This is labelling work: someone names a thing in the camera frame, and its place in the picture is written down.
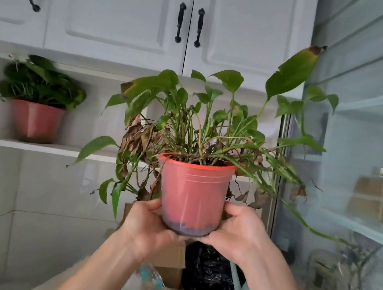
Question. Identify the person's left hand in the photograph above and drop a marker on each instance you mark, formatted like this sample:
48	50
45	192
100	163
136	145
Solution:
143	226

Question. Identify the person's right hand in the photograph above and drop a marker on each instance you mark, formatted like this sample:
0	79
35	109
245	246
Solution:
237	235

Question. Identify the person's right thumb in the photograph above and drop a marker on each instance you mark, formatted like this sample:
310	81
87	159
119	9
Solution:
234	209

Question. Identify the person's left thumb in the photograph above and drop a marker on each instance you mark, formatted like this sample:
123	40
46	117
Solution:
151	203

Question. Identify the red plastic flower pot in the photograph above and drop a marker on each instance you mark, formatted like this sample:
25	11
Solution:
192	193

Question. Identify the person's right forearm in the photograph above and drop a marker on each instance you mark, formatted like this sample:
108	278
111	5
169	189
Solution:
270	285

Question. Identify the person's left forearm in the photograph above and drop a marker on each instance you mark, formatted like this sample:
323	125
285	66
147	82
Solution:
101	267

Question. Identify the brown cardboard box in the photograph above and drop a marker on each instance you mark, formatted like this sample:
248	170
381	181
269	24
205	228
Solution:
170	262

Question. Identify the black plastic bag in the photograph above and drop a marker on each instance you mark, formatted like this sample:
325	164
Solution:
208	274

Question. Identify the clear plastic bag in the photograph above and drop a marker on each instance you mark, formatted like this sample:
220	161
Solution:
152	289

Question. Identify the wilting green pothos plant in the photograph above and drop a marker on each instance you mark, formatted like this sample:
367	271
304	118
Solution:
211	124

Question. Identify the glass cabinet door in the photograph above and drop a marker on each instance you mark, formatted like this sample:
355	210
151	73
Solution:
353	163

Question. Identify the glass jar with metal lid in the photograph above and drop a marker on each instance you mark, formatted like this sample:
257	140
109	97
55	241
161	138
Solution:
378	194

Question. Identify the lush green pothos plant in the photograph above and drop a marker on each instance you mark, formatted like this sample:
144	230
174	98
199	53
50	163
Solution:
42	81

